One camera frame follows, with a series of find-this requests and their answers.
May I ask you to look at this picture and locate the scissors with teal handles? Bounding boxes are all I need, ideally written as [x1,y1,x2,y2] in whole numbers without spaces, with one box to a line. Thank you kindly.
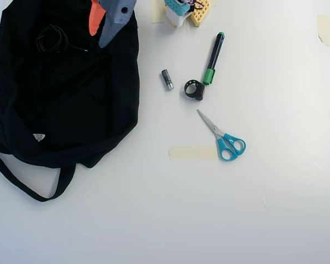
[196,109,247,162]

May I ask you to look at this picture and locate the white red servo wire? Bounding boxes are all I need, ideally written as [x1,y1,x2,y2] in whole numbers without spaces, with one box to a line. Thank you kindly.
[187,0,206,10]

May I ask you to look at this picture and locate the long beige masking tape strip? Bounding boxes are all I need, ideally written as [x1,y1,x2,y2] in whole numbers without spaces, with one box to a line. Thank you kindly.
[169,146,218,161]

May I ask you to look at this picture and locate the torn beige masking tape strip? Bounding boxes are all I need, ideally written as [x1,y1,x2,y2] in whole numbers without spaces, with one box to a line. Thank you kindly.
[316,14,330,48]

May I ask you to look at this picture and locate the black fabric bag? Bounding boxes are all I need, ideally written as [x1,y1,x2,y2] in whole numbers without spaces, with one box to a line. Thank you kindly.
[0,0,141,204]

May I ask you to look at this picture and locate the narrow beige masking tape strip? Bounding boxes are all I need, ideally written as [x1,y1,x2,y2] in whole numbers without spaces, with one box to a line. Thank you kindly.
[151,0,166,23]

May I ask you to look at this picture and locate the black cable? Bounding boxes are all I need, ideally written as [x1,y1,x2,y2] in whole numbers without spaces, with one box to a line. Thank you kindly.
[35,24,89,54]

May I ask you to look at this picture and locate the black AA battery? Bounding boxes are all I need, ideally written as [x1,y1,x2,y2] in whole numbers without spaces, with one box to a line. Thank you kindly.
[161,69,174,91]

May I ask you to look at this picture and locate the black ring-shaped strap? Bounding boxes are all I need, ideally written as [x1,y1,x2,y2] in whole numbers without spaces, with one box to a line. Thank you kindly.
[184,79,206,102]

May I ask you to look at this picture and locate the yellow perforated base block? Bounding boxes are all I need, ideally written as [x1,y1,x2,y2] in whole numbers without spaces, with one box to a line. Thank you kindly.
[189,0,211,28]

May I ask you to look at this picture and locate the black marker with green cap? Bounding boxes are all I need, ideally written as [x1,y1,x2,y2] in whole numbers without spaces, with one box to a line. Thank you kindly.
[202,31,226,85]

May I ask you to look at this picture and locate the grey-blue gripper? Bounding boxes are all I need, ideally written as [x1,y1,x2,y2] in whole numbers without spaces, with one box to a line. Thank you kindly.
[88,0,138,49]

